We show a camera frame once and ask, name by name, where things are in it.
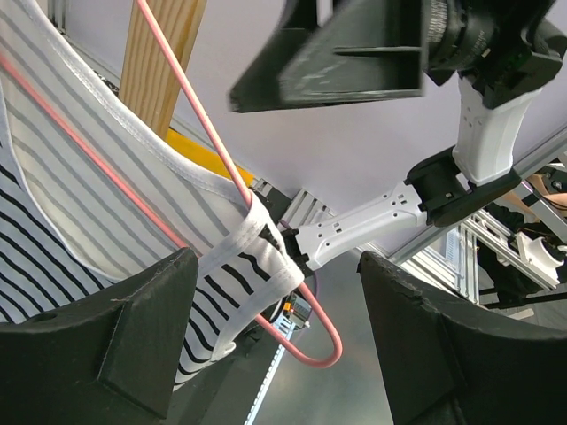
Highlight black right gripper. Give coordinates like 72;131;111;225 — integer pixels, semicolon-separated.
426;0;566;109

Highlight wooden clothes rack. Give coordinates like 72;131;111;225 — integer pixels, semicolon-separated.
119;0;206;139

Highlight striped white tank top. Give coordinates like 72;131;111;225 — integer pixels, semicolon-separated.
1;1;303;386

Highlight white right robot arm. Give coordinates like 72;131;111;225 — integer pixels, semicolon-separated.
229;1;566;273

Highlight yellow padded envelope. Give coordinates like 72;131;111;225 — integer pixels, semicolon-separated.
165;128;232;180

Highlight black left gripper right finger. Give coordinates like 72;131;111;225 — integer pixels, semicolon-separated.
358;251;566;424

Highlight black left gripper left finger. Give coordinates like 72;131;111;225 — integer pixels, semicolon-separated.
1;248;198;424

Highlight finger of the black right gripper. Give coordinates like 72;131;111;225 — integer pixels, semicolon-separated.
229;0;428;113

